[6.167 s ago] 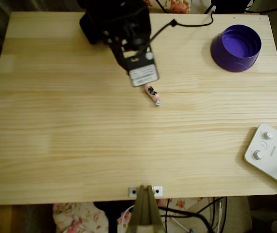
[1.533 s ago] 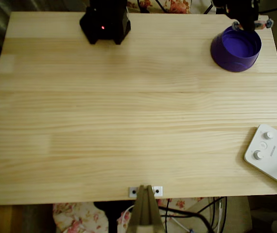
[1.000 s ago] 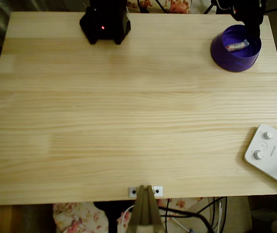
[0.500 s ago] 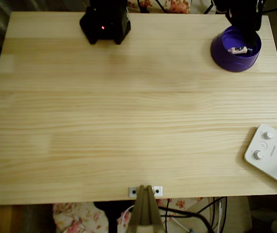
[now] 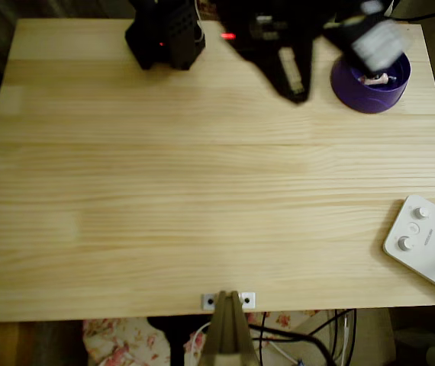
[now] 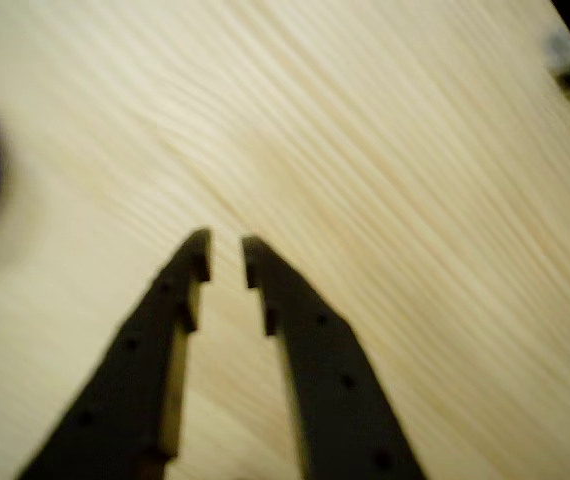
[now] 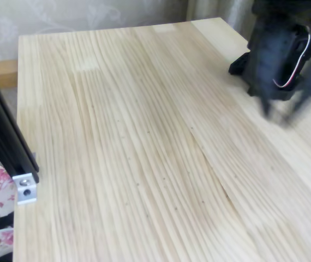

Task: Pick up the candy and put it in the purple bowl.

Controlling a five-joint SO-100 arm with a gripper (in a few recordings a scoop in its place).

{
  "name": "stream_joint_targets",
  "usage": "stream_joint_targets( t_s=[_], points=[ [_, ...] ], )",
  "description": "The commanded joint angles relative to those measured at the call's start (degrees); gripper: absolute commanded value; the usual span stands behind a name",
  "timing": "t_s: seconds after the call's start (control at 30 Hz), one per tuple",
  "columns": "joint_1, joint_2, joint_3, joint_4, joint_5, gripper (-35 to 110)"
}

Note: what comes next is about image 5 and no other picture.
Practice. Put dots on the tan camera mount post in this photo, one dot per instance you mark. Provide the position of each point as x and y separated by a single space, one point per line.
227 335

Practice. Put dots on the black pole under table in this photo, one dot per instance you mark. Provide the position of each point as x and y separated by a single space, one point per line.
175 343

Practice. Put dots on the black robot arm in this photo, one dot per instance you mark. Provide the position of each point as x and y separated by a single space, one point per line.
255 45

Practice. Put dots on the white lamp base with knobs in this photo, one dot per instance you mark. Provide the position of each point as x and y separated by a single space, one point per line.
427 244

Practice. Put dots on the pink candy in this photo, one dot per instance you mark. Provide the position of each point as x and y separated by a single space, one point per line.
377 81

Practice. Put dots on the white metal bracket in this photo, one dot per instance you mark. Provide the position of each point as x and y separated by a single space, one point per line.
207 301

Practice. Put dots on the floral cloth under table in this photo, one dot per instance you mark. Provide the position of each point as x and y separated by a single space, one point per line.
118 343

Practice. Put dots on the purple plastic bowl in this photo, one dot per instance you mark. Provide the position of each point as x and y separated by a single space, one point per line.
370 101

